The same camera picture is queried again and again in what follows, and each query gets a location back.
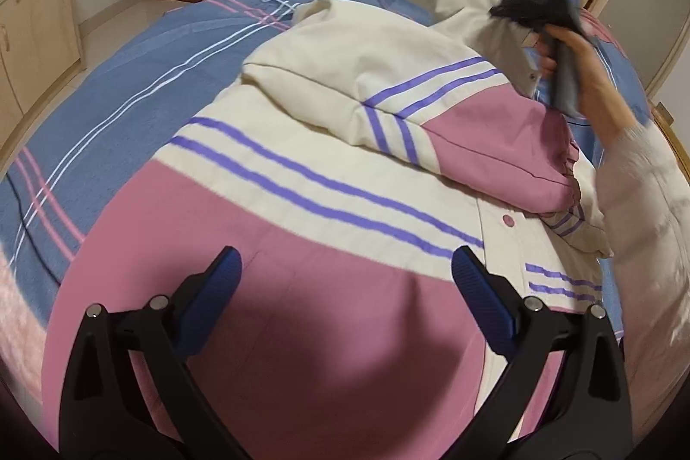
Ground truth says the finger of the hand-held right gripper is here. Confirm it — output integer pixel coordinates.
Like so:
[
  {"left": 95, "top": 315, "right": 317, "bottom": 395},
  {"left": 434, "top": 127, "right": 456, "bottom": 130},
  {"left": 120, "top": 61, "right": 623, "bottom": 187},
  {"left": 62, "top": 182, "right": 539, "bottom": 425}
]
[{"left": 489, "top": 0, "right": 549, "bottom": 33}]

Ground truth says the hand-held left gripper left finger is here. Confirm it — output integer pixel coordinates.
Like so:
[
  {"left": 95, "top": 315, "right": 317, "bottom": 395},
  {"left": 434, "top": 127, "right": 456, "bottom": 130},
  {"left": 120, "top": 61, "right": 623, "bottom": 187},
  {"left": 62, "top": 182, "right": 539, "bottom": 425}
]
[{"left": 59, "top": 246, "right": 250, "bottom": 460}]

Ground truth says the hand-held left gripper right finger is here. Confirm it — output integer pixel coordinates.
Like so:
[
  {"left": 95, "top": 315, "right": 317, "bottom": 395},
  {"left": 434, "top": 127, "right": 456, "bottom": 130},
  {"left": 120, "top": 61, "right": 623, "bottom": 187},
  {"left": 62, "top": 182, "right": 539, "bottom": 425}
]
[{"left": 452, "top": 246, "right": 635, "bottom": 460}]

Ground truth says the pink and cream striped jacket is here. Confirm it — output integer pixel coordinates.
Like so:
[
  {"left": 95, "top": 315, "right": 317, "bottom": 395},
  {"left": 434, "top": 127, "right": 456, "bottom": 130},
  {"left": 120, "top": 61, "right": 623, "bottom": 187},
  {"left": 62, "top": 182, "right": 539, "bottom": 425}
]
[{"left": 40, "top": 0, "right": 622, "bottom": 460}]

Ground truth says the person's right forearm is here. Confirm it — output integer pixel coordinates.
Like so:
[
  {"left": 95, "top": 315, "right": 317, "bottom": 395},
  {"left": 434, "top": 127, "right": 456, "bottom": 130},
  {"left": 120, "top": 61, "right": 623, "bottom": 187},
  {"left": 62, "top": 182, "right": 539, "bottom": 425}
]
[{"left": 582, "top": 107, "right": 690, "bottom": 444}]

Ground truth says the person's right hand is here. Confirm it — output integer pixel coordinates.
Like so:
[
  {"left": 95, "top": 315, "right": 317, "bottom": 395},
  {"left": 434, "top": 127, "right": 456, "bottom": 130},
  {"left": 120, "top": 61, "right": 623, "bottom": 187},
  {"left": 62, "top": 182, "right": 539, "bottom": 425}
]
[{"left": 531, "top": 25, "right": 616, "bottom": 144}]

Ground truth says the pink fuzzy blanket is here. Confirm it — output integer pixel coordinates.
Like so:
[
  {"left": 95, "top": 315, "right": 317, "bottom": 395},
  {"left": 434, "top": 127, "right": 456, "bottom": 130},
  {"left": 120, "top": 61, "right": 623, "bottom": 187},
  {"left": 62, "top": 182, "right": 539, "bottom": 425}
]
[{"left": 0, "top": 244, "right": 61, "bottom": 439}]

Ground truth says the blue plaid bed sheet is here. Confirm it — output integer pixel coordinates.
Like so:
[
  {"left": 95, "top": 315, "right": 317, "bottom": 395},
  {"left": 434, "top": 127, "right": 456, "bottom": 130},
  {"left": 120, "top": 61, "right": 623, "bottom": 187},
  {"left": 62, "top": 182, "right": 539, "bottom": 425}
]
[{"left": 0, "top": 0, "right": 665, "bottom": 347}]

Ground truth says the light wooden cabinet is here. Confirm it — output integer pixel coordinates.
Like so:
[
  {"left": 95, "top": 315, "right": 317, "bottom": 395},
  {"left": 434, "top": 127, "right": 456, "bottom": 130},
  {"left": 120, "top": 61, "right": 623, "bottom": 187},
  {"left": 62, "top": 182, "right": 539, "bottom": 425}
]
[{"left": 0, "top": 0, "right": 87, "bottom": 153}]

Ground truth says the wooden bed frame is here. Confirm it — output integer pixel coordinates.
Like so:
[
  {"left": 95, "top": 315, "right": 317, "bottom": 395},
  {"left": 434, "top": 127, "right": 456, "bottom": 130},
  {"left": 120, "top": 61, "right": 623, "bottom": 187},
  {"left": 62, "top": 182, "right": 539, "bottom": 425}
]
[{"left": 649, "top": 100, "right": 690, "bottom": 170}]

